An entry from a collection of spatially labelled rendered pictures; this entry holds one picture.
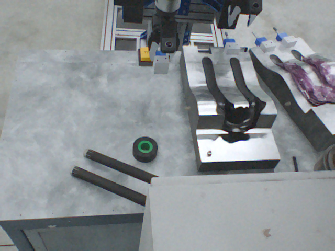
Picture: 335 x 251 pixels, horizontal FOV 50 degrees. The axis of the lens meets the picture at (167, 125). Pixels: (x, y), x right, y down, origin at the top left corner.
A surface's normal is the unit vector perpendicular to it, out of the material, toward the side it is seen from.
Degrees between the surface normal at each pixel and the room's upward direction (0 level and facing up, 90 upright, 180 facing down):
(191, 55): 0
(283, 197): 0
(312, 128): 90
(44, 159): 0
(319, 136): 90
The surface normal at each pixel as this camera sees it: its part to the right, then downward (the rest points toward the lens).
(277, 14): 0.11, -0.60
